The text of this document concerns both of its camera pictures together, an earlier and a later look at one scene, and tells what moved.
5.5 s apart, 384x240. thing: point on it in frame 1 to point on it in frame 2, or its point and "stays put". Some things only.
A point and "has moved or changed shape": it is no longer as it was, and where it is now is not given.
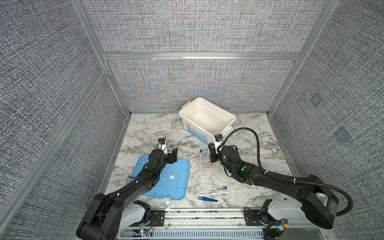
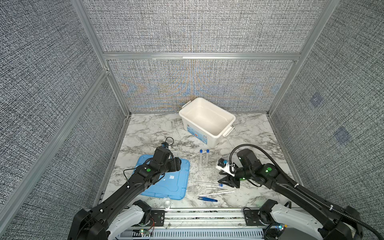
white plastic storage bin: (204, 119) stays put
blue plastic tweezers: (207, 199) stays put
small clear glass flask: (167, 202) stays put
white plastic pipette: (215, 194) stays put
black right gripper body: (220, 158) to (241, 173)
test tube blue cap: (223, 187) has moved or changed shape
